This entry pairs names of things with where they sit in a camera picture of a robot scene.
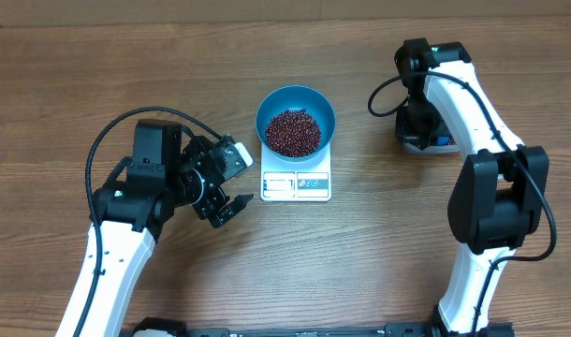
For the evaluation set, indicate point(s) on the teal metal bowl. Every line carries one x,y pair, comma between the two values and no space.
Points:
297,97

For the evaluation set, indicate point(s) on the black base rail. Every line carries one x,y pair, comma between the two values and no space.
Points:
154,326

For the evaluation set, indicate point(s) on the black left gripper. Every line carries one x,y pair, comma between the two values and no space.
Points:
219,198

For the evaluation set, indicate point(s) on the red beans in bowl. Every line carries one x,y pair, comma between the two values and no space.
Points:
293,133

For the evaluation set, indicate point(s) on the clear plastic container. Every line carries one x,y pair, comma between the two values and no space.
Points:
449,149

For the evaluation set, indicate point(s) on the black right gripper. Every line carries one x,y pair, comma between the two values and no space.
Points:
417,137

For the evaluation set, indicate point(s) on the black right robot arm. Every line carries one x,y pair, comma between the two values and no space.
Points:
497,200

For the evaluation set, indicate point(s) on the blue plastic measuring scoop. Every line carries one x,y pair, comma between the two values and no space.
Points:
442,141

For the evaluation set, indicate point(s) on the white digital kitchen scale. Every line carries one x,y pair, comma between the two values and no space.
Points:
284,179

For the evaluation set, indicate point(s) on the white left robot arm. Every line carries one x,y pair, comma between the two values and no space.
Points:
169,168

